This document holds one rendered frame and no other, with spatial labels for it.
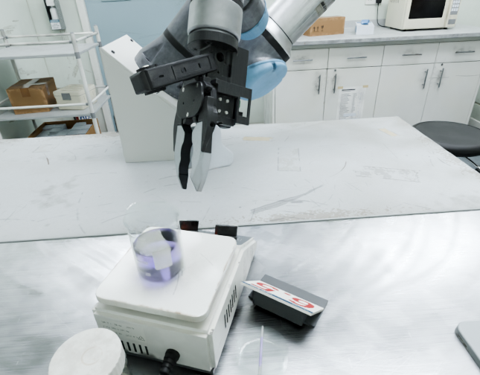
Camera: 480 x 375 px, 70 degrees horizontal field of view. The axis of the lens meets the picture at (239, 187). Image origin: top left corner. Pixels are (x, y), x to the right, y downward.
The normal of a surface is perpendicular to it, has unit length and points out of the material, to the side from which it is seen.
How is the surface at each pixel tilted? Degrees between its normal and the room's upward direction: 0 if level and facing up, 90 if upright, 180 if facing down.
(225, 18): 68
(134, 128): 90
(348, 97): 90
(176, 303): 0
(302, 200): 0
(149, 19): 90
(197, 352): 90
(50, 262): 0
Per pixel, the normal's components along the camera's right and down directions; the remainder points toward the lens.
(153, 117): 0.05, 0.50
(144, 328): -0.26, 0.50
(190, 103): -0.80, -0.06
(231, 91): 0.59, 0.07
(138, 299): -0.04, -0.86
